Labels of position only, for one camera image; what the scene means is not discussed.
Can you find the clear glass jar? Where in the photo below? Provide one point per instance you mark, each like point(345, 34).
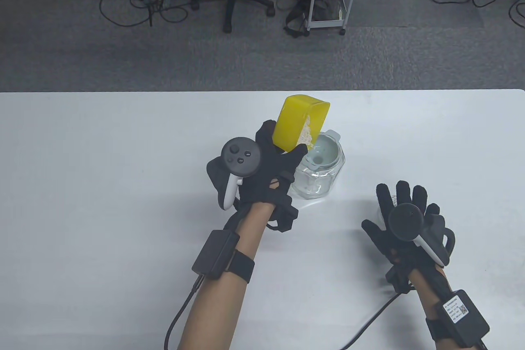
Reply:
point(320, 186)

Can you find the yellow plastic container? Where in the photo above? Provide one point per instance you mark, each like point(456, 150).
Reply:
point(291, 124)

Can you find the plain black sensor box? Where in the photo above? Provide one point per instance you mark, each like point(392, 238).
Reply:
point(215, 253)

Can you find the person's right forearm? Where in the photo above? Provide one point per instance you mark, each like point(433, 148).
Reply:
point(428, 292)

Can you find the person's right hand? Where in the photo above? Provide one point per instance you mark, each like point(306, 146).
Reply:
point(381, 235)

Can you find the clear glass jar lid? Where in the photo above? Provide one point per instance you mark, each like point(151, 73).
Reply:
point(393, 201)

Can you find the white rice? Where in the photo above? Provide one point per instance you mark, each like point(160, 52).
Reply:
point(307, 132)

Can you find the person's left hand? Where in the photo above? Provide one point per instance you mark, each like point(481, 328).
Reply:
point(266, 173)

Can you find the grey-blue plastic funnel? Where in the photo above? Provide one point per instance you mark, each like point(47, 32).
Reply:
point(328, 153)

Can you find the black sensor box white label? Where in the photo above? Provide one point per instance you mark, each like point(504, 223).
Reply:
point(463, 317)

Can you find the person's left forearm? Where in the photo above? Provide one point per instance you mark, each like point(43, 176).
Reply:
point(229, 292)

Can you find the black and white controller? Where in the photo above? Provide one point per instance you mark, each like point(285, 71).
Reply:
point(240, 155)
point(404, 220)

